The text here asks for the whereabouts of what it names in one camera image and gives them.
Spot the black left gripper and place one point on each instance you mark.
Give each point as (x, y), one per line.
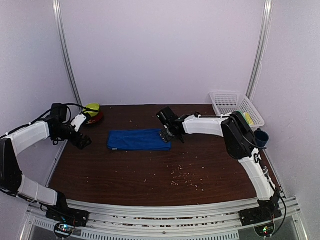
(82, 144)

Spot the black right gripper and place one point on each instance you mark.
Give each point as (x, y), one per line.
(165, 135)

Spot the blue microfiber towel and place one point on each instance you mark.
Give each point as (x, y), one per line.
(137, 140)

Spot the white perforated plastic basket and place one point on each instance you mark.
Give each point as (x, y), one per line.
(227, 102)

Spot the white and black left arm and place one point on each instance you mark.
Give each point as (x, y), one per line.
(56, 125)

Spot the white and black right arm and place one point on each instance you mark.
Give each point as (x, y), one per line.
(240, 143)

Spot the red floral ceramic bowl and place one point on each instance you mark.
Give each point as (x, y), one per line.
(94, 119)

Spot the lime green plastic bowl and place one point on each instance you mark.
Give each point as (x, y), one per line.
(92, 109)

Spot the dark blue cup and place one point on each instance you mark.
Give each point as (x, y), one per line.
(261, 138)

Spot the left round circuit board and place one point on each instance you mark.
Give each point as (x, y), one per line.
(63, 230)

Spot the round circuit board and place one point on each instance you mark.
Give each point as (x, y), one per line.
(264, 230)
(63, 230)

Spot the right round circuit board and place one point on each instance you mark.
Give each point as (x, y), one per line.
(264, 230)

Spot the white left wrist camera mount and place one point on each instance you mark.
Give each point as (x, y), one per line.
(77, 122)

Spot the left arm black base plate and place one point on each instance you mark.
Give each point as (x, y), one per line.
(73, 217)

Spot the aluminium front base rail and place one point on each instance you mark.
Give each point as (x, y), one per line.
(217, 221)

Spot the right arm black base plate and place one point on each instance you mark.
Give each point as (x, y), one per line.
(253, 216)

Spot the left aluminium frame post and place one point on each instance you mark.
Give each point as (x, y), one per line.
(64, 48)

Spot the aluminium frame post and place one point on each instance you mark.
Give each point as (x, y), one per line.
(64, 48)
(261, 47)

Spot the right aluminium frame post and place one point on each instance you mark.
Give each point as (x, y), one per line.
(261, 47)

